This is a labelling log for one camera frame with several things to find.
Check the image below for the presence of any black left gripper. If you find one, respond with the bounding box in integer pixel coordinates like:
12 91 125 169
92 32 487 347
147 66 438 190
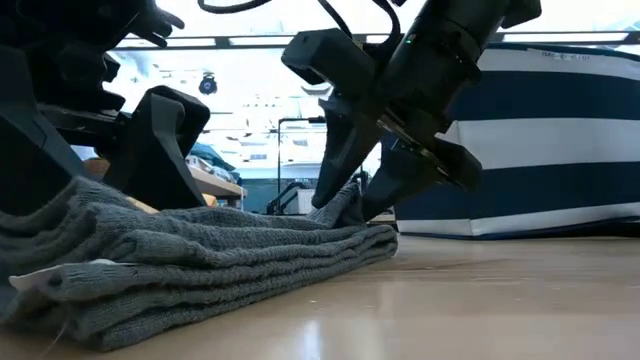
0 0 212 216

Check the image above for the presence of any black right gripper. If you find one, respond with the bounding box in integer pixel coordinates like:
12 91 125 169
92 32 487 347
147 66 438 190
310 0 544 221

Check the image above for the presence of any grey kitchen towel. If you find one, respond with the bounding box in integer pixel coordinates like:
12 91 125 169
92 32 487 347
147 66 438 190
0 175 400 352

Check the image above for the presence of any black thin metal stand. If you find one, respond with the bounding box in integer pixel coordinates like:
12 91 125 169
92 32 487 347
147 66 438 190
276 116 327 201

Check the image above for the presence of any teal bundle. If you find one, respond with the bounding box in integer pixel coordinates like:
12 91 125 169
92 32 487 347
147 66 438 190
188 143 237 184

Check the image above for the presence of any black round lamp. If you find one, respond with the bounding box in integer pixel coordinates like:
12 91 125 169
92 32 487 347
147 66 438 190
198 72 219 96

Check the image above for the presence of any navy white striped fabric bin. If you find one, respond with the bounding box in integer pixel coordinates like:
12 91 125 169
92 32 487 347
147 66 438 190
394 42 640 241

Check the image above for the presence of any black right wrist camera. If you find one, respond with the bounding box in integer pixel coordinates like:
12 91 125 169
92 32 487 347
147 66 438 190
280 27 377 101

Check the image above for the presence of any black right camera cable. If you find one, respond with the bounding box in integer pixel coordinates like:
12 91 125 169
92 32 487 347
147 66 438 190
197 0 404 56

